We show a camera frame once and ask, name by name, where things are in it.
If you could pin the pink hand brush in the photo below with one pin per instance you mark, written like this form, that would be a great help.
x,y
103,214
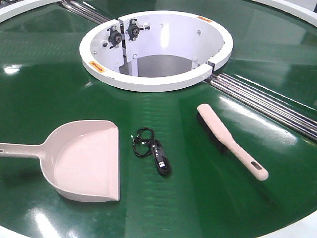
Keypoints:
x,y
223,135

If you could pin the pink plastic dustpan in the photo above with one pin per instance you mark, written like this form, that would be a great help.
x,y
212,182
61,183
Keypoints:
x,y
80,159

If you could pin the orange warning label front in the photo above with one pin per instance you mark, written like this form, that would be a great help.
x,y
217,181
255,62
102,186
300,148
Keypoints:
x,y
97,66

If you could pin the orange warning label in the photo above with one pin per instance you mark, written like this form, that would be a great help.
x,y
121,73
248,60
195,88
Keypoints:
x,y
204,19
97,66

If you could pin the orange warning label back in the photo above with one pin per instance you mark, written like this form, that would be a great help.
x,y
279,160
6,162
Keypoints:
x,y
204,19

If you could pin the steel rollers top left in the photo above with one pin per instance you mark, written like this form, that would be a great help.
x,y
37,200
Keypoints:
x,y
84,11

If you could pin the white outer rim right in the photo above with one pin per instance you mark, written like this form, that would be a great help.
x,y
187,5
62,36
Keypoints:
x,y
293,9

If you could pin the white rim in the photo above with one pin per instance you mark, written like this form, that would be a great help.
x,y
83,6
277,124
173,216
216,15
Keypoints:
x,y
20,7
293,9

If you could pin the white outer rim left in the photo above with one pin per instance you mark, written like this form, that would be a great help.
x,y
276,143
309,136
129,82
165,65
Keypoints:
x,y
20,7

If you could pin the black bearing mount right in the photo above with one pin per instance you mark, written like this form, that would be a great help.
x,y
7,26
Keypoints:
x,y
133,30

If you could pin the black bearing mount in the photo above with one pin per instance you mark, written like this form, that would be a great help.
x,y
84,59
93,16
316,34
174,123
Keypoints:
x,y
114,37
133,30

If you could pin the black bearing mount left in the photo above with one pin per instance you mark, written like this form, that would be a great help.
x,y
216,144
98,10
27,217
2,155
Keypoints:
x,y
114,37

